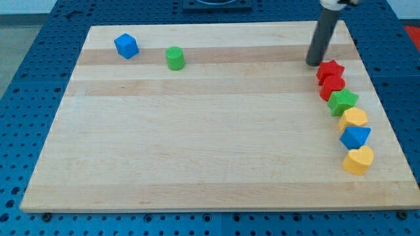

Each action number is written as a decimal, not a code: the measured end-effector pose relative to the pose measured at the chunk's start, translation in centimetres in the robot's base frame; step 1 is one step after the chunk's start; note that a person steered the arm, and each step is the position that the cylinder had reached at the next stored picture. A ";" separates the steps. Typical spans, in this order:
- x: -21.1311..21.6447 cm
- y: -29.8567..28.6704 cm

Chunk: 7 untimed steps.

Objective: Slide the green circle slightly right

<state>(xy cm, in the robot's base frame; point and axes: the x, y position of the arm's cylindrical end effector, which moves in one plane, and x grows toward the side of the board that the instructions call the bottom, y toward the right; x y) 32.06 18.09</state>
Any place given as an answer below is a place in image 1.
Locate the blue triangle block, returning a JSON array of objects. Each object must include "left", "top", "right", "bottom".
[{"left": 340, "top": 127, "right": 371, "bottom": 149}]

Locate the red cylinder block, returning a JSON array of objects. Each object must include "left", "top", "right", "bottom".
[{"left": 320, "top": 75, "right": 346, "bottom": 102}]

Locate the green star block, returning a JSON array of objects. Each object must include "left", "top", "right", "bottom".
[{"left": 327, "top": 88, "right": 359, "bottom": 116}]

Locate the yellow heart block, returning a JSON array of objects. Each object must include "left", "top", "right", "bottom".
[{"left": 342, "top": 146, "right": 374, "bottom": 176}]

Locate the blue cube block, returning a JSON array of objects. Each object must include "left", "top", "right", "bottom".
[{"left": 114, "top": 33, "right": 139, "bottom": 59}]

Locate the yellow hexagon block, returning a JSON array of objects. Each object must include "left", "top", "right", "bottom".
[{"left": 339, "top": 107, "right": 368, "bottom": 132}]

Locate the wooden board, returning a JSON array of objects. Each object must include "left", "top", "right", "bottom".
[{"left": 20, "top": 21, "right": 419, "bottom": 213}]

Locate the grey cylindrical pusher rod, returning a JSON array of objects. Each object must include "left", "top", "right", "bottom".
[{"left": 305, "top": 7, "right": 340, "bottom": 66}]

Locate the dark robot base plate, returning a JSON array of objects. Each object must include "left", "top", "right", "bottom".
[{"left": 182, "top": 0, "right": 253, "bottom": 12}]

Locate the white rod mount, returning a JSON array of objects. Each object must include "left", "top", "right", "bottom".
[{"left": 320, "top": 0, "right": 360, "bottom": 10}]

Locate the green cylinder block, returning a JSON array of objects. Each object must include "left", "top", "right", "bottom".
[{"left": 165, "top": 47, "right": 185, "bottom": 71}]

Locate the red star block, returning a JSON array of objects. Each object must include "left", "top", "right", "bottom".
[{"left": 316, "top": 60, "right": 345, "bottom": 85}]

